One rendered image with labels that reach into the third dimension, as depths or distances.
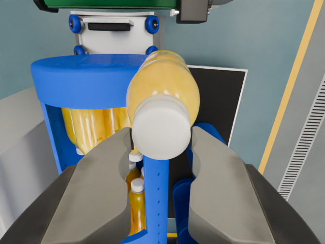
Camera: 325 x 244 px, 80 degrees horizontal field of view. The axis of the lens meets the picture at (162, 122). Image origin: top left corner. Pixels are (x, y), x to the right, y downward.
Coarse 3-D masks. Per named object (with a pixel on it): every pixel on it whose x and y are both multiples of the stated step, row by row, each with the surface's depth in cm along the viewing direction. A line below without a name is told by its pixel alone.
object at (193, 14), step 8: (184, 0) 47; (192, 0) 47; (200, 0) 47; (208, 0) 47; (184, 8) 47; (192, 8) 47; (200, 8) 47; (208, 8) 49; (176, 16) 55; (184, 16) 48; (192, 16) 48; (200, 16) 48
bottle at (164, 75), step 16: (144, 64) 20; (160, 64) 17; (176, 64) 17; (144, 80) 15; (160, 80) 15; (176, 80) 15; (192, 80) 17; (128, 96) 16; (144, 96) 15; (160, 96) 14; (176, 96) 14; (192, 96) 15; (128, 112) 16; (192, 112) 15
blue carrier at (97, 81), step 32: (32, 64) 35; (64, 64) 34; (96, 64) 35; (128, 64) 34; (64, 96) 32; (96, 96) 31; (64, 128) 51; (64, 160) 52; (160, 160) 44; (160, 192) 48; (160, 224) 53
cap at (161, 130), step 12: (144, 108) 12; (156, 108) 12; (168, 108) 12; (180, 108) 13; (144, 120) 12; (156, 120) 12; (168, 120) 12; (180, 120) 12; (132, 132) 12; (144, 132) 12; (156, 132) 12; (168, 132) 12; (180, 132) 12; (144, 144) 13; (156, 144) 13; (168, 144) 13; (180, 144) 13; (156, 156) 13; (168, 156) 13
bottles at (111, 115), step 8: (64, 112) 47; (104, 112) 47; (112, 112) 47; (64, 120) 48; (104, 120) 48; (112, 120) 48; (72, 128) 48; (112, 128) 49; (72, 136) 49; (80, 152) 53; (136, 168) 67; (128, 176) 64; (136, 176) 65; (128, 184) 60; (128, 192) 60
